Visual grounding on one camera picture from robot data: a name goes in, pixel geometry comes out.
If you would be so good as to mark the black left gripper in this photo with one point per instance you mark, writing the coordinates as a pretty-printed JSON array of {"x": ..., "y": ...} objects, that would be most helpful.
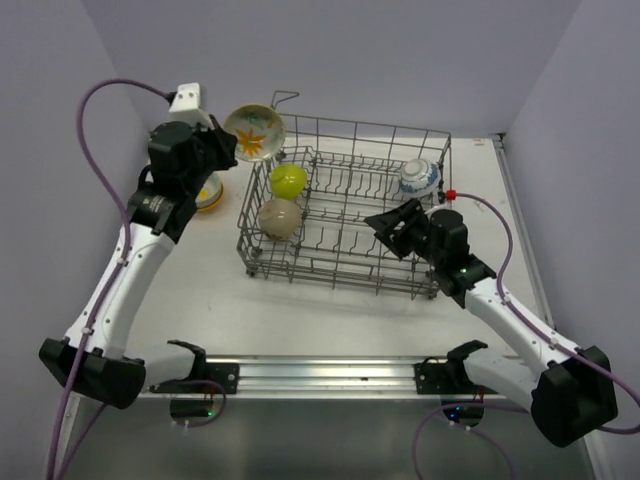
[{"x": 223, "y": 141}]

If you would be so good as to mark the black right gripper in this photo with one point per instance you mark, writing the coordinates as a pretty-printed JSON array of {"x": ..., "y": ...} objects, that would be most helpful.
[{"x": 396, "y": 241}]

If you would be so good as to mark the white floral leaf bowl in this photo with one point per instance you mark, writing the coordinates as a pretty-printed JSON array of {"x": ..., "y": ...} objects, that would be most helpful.
[{"x": 259, "y": 130}]

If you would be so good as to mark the white blue patterned bowl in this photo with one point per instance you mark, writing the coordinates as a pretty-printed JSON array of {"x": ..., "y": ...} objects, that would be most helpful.
[{"x": 419, "y": 178}]

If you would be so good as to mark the orange ribbed bowl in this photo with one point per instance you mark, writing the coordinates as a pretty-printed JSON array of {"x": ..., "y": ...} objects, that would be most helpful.
[{"x": 211, "y": 206}]

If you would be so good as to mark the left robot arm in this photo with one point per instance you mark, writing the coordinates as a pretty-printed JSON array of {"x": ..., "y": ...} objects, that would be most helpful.
[{"x": 154, "y": 224}]

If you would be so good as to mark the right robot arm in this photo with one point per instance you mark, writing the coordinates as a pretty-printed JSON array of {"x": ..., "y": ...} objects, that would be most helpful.
[{"x": 567, "y": 390}]

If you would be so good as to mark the lime green bowl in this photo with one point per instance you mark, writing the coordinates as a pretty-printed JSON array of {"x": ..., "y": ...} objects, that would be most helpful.
[{"x": 288, "y": 181}]

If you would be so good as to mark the beige bowl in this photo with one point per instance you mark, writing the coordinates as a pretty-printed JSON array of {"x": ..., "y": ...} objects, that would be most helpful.
[{"x": 279, "y": 218}]

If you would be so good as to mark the grey wire dish rack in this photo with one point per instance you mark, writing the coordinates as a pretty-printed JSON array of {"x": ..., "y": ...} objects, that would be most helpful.
[{"x": 352, "y": 172}]

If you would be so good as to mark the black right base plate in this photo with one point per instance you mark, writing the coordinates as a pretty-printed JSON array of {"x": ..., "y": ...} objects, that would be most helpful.
[{"x": 434, "y": 376}]

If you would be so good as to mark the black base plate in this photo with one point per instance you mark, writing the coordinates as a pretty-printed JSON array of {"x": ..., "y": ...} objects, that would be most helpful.
[
  {"x": 225, "y": 374},
  {"x": 434, "y": 376}
]

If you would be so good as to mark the aluminium mounting rail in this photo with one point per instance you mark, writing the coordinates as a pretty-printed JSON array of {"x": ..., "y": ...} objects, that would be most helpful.
[{"x": 325, "y": 375}]

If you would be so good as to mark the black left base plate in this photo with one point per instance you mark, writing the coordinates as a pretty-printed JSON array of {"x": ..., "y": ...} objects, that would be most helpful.
[{"x": 225, "y": 374}]

